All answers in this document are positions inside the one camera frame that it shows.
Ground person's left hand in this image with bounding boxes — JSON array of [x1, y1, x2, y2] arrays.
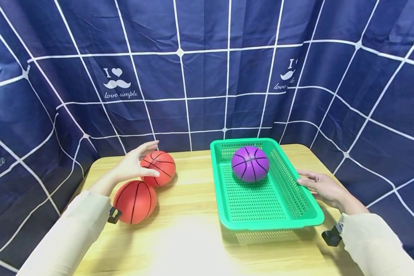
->
[[113, 140, 161, 184]]

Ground person's right forearm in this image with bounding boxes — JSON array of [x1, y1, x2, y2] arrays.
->
[[338, 203, 414, 276]]

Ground black wrist band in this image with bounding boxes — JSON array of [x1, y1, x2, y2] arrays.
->
[[321, 222, 345, 247], [107, 207, 122, 225]]

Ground orange toy basketball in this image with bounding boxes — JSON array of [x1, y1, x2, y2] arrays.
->
[[113, 180, 158, 225], [140, 151, 176, 188]]

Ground purple toy basketball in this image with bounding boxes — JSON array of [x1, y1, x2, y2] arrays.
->
[[231, 146, 270, 184]]

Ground person's left forearm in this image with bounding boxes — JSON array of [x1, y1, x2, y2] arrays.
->
[[16, 174, 122, 276]]

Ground green plastic basket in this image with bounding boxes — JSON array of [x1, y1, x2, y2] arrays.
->
[[210, 138, 325, 232]]

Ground person's right hand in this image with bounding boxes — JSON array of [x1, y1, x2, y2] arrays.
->
[[297, 170, 370, 215]]

